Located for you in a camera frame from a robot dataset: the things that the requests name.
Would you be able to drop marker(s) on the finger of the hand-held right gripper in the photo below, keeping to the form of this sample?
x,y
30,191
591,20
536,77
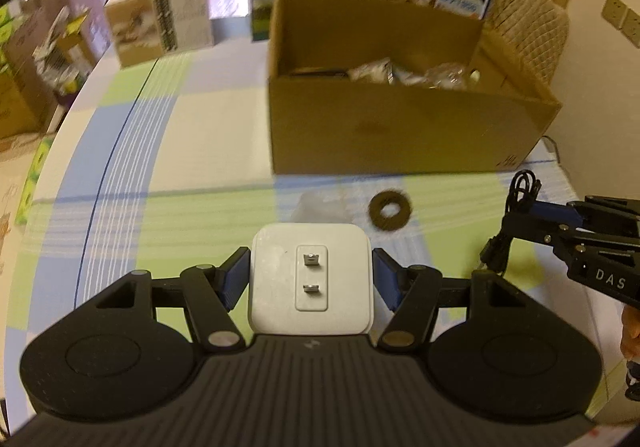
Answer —
x,y
545,233
555,212

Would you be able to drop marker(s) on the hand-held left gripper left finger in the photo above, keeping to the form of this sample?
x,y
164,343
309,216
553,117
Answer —
x,y
235,277

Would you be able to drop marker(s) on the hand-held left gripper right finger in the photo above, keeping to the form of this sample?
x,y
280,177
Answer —
x,y
387,279

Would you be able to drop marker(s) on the white power adapter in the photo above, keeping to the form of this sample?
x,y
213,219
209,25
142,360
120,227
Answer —
x,y
310,277

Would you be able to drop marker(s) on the clear bag with metal part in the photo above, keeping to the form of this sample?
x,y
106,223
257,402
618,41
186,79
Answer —
x,y
450,77

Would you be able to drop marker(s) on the silver foil packet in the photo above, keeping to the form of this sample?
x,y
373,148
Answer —
x,y
372,72

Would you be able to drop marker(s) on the person's right hand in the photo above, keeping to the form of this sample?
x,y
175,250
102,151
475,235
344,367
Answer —
x,y
631,332

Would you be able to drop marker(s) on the plaid tablecloth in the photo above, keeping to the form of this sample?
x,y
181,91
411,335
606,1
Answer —
x,y
175,167

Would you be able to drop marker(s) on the chair with beige quilted cover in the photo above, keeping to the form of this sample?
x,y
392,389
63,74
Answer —
x,y
530,27

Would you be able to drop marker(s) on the green tissue pack bundle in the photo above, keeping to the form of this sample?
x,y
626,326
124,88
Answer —
x,y
32,177

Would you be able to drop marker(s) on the cream cloth with cartoon print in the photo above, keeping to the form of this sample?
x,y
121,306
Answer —
x,y
7,222

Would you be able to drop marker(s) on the beige printed box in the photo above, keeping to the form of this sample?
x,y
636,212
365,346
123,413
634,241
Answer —
x,y
160,19

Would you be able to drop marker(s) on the small open carton with bags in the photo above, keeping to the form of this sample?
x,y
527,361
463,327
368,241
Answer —
x,y
62,49

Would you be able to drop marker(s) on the large brown cardboard box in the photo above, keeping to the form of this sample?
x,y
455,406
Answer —
x,y
22,82

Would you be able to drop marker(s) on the green tissue packs in box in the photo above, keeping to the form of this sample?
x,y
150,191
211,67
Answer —
x,y
6,19

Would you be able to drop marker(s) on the beige wall socket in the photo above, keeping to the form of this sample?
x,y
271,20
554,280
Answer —
x,y
631,29
612,12

